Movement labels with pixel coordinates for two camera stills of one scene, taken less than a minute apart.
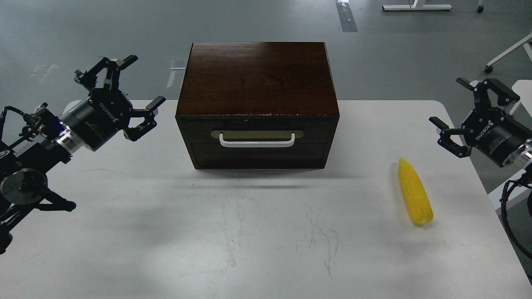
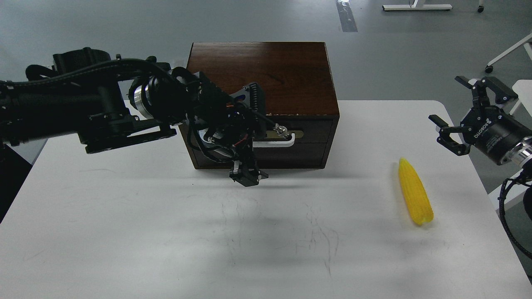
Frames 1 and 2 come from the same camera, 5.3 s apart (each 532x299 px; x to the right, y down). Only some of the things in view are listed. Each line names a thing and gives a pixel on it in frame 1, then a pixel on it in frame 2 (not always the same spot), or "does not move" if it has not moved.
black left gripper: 94,120 -> 225,131
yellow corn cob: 416,190 does not move
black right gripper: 496,133 does not move
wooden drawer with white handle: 259,131 does not move
